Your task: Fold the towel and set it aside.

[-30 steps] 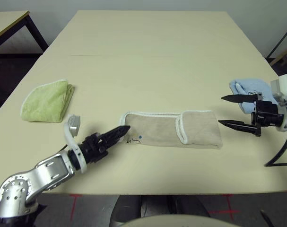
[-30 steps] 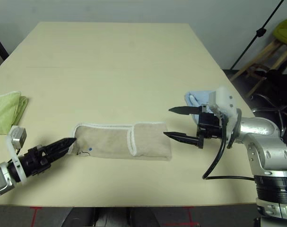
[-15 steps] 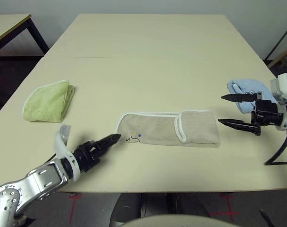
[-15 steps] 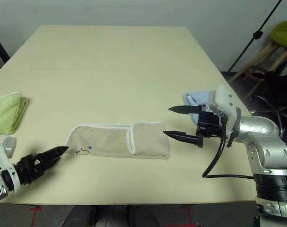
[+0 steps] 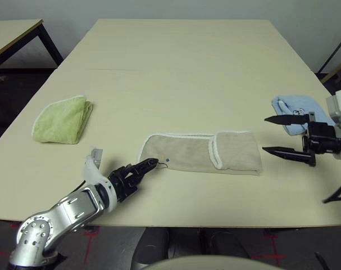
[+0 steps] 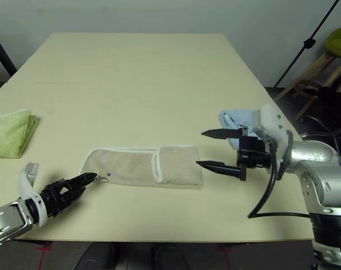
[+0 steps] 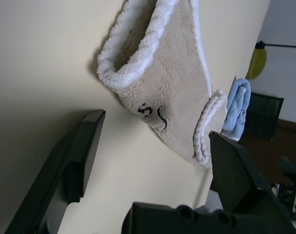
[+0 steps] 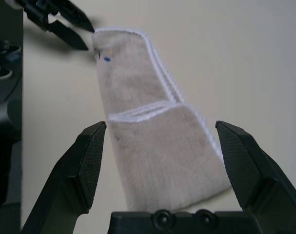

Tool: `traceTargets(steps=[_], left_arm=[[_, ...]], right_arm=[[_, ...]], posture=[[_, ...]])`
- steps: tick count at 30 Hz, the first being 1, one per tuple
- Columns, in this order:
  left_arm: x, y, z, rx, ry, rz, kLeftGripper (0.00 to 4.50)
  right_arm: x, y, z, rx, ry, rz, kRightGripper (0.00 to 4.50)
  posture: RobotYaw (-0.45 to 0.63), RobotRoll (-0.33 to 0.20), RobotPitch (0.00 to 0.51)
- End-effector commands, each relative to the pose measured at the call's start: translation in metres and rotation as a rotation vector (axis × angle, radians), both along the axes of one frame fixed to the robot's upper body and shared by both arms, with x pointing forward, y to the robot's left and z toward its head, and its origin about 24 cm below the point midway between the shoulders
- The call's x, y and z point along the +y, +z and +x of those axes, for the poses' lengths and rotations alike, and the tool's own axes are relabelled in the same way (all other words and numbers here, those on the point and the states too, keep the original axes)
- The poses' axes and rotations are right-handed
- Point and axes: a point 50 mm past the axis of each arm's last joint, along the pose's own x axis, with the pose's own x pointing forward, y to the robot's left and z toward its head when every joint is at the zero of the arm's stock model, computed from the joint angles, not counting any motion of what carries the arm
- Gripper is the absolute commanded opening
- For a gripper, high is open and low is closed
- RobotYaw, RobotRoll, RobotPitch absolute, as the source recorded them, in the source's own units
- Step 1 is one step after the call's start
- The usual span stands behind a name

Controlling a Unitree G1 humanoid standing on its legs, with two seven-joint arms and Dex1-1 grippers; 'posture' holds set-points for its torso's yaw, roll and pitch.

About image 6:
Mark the black robot left foot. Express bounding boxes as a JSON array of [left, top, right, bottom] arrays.
[[74, 243, 117, 270]]

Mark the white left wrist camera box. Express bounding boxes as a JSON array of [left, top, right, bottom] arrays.
[[17, 161, 47, 228]]

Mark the beige towel with white trim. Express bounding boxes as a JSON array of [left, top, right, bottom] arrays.
[[78, 143, 204, 191]]

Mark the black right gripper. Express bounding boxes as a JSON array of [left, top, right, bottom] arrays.
[[195, 128, 272, 182]]

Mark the black robot foot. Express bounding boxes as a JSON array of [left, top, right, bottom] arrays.
[[152, 244, 192, 270], [74, 243, 117, 270]]

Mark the black office chair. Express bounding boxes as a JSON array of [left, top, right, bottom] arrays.
[[295, 75, 341, 147]]

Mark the folded blue towel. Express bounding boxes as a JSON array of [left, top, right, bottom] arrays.
[[217, 109, 261, 151]]

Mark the folded green towel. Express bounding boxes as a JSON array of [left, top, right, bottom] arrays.
[[0, 109, 40, 159]]

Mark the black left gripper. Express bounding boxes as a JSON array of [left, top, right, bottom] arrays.
[[39, 172, 98, 219]]

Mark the black robot right foot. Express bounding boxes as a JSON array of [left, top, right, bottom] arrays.
[[152, 244, 192, 270]]

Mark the black tripod stand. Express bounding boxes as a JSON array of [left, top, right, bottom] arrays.
[[274, 0, 341, 88]]

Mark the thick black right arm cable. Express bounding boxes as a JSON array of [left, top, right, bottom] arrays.
[[247, 130, 313, 219]]

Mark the green cushion wooden stool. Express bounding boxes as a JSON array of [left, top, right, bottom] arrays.
[[275, 26, 341, 120]]

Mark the side table with black legs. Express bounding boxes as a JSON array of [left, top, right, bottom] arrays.
[[0, 32, 18, 82]]

